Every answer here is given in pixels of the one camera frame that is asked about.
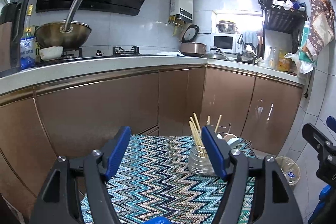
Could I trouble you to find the brown lower kitchen cabinets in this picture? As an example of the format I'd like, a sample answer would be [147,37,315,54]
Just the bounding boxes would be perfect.
[1,65,303,217]

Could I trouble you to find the white kitchen countertop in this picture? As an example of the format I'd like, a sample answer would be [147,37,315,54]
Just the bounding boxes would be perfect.
[1,55,305,95]

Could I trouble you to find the white ceramic bowl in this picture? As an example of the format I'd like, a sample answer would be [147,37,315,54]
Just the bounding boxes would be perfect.
[223,134,242,148]

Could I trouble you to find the clear plastic chopstick jar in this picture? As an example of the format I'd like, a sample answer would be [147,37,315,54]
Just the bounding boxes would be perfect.
[187,143,215,176]

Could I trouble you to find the wicker waste bin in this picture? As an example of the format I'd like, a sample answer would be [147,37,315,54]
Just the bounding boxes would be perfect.
[276,156,301,188]

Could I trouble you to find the blue zigzag knitted table mat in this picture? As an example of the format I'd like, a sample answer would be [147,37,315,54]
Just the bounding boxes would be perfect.
[80,134,257,224]

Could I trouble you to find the yellow detergent bottle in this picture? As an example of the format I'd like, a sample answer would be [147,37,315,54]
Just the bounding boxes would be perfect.
[277,49,290,72]

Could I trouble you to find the brown patterned hanging cloth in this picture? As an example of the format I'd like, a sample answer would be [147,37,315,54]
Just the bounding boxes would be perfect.
[303,0,335,61]

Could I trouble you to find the rose gold rice cooker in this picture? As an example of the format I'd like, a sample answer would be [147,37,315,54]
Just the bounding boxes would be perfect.
[179,23,207,57]

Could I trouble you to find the white microwave oven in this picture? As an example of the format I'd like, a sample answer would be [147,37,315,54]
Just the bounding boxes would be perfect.
[212,34,242,54]

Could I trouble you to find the gas stove top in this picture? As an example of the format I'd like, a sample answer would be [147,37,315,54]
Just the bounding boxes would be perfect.
[36,46,166,67]

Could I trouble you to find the small white bowl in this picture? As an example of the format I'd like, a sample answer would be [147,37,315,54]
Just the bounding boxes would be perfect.
[39,46,63,61]

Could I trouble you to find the steel pot on microwave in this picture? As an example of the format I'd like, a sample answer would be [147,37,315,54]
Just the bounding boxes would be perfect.
[216,20,238,34]

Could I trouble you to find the blue white salt bag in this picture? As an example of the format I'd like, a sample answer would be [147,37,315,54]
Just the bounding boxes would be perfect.
[20,36,36,70]

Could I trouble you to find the white gas water heater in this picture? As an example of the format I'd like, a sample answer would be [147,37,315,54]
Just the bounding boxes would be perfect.
[170,0,193,23]

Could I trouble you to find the metal wire dish rack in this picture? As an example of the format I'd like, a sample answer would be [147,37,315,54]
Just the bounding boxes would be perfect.
[217,124,242,148]

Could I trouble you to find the steel wok with handle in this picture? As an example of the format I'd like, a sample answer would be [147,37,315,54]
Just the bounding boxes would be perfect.
[35,0,92,49]

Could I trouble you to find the black wall dish rack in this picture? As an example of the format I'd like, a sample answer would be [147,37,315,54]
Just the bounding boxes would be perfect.
[258,0,306,34]

